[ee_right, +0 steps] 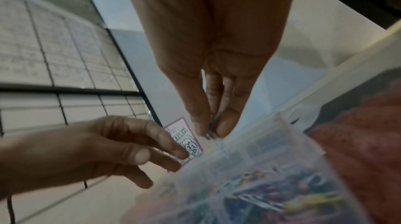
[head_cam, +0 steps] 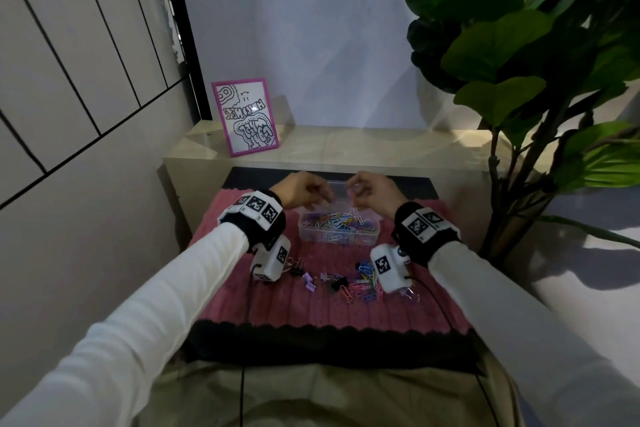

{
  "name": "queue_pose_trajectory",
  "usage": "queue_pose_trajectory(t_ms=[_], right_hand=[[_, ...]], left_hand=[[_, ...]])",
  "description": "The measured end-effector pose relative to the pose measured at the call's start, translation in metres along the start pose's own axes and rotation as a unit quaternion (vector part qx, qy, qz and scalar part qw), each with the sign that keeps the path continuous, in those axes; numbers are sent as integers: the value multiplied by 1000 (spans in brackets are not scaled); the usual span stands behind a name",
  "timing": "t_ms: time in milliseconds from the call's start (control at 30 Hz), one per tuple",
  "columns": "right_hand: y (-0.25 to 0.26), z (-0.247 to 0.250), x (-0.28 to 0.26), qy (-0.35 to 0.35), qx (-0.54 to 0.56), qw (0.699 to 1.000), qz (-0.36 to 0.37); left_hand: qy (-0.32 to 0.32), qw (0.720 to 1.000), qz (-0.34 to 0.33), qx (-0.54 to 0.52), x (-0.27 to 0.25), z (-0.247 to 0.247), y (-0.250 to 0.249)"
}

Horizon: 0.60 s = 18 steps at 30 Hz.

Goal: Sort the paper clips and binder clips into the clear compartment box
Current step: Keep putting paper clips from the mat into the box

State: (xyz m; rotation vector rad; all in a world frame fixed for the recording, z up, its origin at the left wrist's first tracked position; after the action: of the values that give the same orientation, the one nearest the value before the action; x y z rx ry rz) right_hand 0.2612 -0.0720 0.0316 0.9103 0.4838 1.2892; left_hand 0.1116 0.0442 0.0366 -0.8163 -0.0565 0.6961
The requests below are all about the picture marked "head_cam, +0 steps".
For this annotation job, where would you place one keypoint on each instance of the person's right hand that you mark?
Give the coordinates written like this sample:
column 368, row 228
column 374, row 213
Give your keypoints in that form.
column 377, row 194

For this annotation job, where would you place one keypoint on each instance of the person's left hand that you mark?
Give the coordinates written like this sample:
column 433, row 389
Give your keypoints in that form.
column 300, row 191

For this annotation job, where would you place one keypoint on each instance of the pile of colourful paper clips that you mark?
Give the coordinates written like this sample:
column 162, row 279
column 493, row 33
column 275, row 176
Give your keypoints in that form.
column 340, row 222
column 367, row 286

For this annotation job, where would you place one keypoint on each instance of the transparent storage box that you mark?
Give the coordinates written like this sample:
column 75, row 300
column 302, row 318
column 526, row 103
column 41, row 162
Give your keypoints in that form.
column 340, row 234

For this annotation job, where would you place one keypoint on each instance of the black binder clip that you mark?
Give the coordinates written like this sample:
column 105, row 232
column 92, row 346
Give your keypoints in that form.
column 340, row 282
column 297, row 271
column 364, row 267

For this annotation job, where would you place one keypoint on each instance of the person's left forearm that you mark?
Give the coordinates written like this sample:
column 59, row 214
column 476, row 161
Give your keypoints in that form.
column 125, row 331

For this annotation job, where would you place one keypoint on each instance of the person's right forearm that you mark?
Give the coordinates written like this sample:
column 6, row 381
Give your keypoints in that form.
column 540, row 336

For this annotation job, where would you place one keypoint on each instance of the person's olive trousers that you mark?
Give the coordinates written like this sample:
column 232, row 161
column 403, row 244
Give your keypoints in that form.
column 325, row 399

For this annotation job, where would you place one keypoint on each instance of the beige wooden shelf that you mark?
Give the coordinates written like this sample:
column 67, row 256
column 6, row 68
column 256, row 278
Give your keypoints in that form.
column 380, row 146

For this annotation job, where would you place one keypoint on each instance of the black left wristband with markers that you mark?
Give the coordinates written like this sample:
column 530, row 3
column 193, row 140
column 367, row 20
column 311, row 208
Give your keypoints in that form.
column 255, row 216

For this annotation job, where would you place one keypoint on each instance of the black wristband with markers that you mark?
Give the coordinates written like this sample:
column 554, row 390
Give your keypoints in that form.
column 255, row 216
column 425, row 231

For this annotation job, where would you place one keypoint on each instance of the black right wristband with markers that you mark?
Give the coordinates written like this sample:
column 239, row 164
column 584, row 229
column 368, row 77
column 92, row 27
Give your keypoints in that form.
column 425, row 231

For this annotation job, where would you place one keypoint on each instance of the pink framed drawing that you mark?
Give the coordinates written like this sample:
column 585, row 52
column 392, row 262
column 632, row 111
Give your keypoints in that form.
column 245, row 117

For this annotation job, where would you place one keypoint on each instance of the pink ribbed mat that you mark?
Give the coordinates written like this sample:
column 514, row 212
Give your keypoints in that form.
column 325, row 311

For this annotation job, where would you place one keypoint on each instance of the green leafy plant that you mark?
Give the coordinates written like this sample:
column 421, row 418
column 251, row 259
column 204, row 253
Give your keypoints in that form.
column 505, row 46

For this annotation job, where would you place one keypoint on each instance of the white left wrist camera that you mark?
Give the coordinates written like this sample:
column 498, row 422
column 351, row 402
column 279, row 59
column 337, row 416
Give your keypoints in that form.
column 272, row 259

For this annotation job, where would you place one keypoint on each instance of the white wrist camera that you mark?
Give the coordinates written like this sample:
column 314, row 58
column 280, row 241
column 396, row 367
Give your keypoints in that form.
column 272, row 259
column 390, row 269

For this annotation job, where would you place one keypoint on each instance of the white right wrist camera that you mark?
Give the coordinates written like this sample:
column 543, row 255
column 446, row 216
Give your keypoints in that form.
column 390, row 269

